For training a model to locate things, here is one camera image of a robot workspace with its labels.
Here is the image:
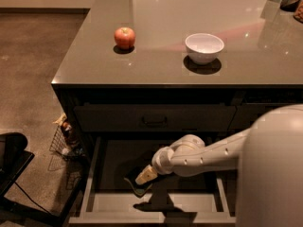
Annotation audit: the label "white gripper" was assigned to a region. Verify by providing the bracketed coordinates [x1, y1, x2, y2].
[135, 147, 174, 185]

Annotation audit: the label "green and yellow sponge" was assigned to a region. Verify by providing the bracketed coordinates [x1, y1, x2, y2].
[123, 166, 153, 199]

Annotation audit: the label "dark kitchen counter cabinet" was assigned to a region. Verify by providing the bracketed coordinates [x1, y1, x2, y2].
[51, 0, 303, 227]

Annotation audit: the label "black top drawer handle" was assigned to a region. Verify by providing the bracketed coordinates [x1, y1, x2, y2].
[142, 116, 168, 127]

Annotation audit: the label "red apple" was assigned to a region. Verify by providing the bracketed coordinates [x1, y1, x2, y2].
[114, 27, 135, 50]

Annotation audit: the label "closed top drawer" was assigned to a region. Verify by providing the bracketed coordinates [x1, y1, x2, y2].
[74, 104, 236, 132]

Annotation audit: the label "white ceramic bowl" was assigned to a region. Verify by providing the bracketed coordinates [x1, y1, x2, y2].
[185, 33, 224, 65]

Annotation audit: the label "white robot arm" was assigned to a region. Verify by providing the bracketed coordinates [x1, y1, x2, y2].
[135, 104, 303, 227]

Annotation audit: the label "wire basket with items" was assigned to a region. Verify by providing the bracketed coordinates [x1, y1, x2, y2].
[50, 113, 85, 160]

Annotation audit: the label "right side closed drawers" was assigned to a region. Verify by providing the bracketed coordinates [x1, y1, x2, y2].
[227, 89, 303, 134]

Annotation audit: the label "open middle drawer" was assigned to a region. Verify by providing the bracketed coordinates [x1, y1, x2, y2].
[69, 139, 236, 227]

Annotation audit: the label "black cable on floor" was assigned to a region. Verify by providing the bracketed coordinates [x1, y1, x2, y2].
[12, 180, 53, 216]

